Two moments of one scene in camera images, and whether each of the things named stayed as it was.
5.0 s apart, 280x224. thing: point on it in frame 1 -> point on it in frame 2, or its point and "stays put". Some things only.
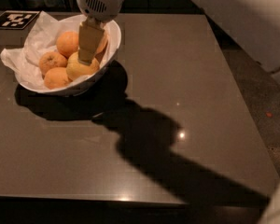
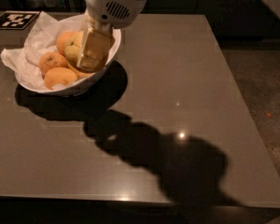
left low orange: (51, 60) stays put
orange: (77, 70) -> (70, 45)
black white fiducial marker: (14, 19) stays put
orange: (57, 77) stays put
